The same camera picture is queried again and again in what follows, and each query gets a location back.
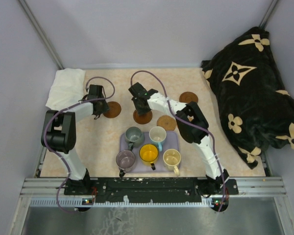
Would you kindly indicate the black floral blanket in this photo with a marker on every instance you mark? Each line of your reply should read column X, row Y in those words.
column 255, row 109

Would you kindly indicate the yellow mug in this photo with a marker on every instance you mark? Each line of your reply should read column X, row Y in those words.
column 149, row 155

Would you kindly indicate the white folded cloth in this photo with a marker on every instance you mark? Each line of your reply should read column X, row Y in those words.
column 67, row 89

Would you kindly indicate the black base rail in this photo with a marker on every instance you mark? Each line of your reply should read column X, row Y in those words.
column 144, row 190

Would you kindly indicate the cream mug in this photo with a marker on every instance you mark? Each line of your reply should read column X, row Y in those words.
column 172, row 160

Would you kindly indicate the dark brown wooden coaster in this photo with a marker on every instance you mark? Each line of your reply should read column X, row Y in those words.
column 187, row 97

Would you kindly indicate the lavender plastic tray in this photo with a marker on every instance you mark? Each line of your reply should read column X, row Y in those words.
column 171, row 142

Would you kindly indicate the grey green mug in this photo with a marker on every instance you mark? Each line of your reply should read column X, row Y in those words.
column 134, row 137

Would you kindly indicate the white light-blue mug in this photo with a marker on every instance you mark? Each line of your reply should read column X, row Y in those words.
column 157, row 136

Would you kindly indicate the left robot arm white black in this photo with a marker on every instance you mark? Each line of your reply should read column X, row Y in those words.
column 59, row 136

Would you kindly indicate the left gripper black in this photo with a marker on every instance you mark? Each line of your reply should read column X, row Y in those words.
column 104, row 109

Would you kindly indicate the woven rattan coaster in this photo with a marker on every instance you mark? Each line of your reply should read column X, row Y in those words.
column 166, row 122

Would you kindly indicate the purple mug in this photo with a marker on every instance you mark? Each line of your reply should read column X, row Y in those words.
column 125, row 161

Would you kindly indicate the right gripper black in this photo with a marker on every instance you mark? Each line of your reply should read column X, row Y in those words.
column 140, row 112

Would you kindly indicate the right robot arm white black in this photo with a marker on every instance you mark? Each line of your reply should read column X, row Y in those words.
column 192, row 126

